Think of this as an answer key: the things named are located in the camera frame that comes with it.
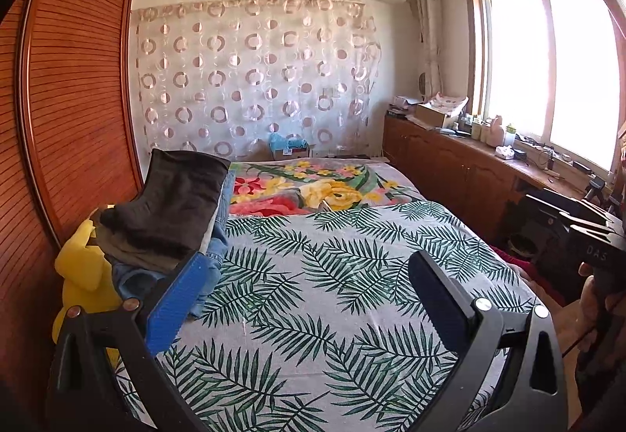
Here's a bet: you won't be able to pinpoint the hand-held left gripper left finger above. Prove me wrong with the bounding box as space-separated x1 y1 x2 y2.
44 250 216 432

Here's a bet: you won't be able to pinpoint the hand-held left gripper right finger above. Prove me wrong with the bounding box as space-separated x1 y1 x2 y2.
407 250 570 432

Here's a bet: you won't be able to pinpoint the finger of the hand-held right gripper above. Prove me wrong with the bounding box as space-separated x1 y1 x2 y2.
560 211 626 240
521 194 588 220

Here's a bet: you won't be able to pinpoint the black pants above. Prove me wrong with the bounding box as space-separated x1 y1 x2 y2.
98 149 232 272

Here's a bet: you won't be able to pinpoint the khaki folded pants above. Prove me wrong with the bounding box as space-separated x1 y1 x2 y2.
105 212 218 274

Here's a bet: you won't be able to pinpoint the person's right hand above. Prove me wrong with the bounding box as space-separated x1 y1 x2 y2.
578 261 613 355

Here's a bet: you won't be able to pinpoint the blue denim jeans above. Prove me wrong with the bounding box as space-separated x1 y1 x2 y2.
112 172 238 320

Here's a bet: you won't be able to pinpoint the red cloth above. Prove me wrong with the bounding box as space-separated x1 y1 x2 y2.
489 244 534 276

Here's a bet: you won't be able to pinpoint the yellow plush toy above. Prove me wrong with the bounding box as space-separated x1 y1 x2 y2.
54 217 128 369

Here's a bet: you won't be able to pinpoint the leaf print bedsheet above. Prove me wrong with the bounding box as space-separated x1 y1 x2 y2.
112 200 546 432

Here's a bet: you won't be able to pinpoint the long wooden cabinet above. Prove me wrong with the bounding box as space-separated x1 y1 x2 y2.
383 113 612 242

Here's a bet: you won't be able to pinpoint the white plastic bag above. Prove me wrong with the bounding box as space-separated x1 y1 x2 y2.
430 92 469 113

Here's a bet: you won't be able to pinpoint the cardboard box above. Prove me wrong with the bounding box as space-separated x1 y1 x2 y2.
416 103 461 127

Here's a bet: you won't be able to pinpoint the floral blanket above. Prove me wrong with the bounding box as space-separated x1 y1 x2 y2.
229 157 421 218

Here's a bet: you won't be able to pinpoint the small labelled carton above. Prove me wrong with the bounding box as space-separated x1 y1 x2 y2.
270 146 314 161

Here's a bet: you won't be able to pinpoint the blue plastic bag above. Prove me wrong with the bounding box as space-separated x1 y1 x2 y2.
268 134 306 152

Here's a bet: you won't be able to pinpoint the pale window curtain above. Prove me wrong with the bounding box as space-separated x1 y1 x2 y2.
412 0 443 95

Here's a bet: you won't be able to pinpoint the wooden slatted wardrobe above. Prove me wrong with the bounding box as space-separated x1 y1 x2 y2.
0 0 145 432

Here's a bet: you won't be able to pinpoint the circle pattern sheer curtain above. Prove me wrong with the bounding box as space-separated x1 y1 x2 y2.
131 0 387 161

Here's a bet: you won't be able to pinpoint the wooden frame window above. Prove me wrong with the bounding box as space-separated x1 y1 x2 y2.
462 0 626 179

